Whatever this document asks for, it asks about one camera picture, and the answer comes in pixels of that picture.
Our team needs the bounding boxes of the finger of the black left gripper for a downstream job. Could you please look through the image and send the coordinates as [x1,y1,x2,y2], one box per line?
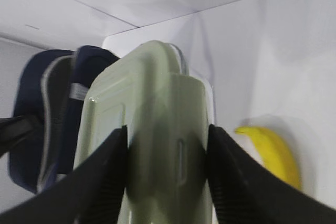
[1,115,39,157]

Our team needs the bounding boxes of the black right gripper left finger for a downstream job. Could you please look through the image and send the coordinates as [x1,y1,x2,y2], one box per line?
[1,126,128,223]

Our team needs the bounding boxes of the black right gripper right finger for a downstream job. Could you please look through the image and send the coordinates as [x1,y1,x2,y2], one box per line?
[206,125,335,223]

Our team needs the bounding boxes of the yellow banana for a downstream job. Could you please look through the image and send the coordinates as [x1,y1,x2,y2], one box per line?
[235,126,302,190]

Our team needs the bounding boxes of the navy blue lunch bag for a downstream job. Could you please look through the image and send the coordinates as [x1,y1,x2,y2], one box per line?
[7,45,118,194]

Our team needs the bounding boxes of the green lid glass container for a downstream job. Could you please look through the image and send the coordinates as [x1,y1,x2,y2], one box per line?
[74,40,213,223]

